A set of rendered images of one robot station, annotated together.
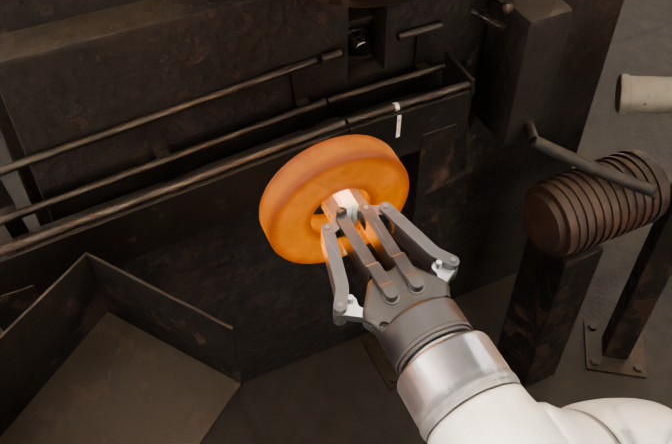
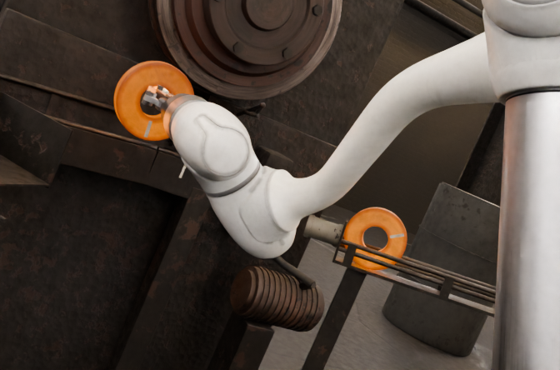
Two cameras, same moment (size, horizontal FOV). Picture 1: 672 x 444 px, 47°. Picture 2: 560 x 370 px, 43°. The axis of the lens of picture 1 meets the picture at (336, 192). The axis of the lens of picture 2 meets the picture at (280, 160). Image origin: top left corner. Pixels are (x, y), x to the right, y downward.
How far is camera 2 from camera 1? 102 cm
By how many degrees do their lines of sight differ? 42
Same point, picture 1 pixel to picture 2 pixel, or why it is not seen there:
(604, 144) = not seen: outside the picture
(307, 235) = (135, 103)
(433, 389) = (185, 100)
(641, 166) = not seen: hidden behind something
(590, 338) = not seen: outside the picture
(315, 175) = (157, 64)
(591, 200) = (275, 278)
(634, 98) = (314, 224)
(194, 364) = (25, 171)
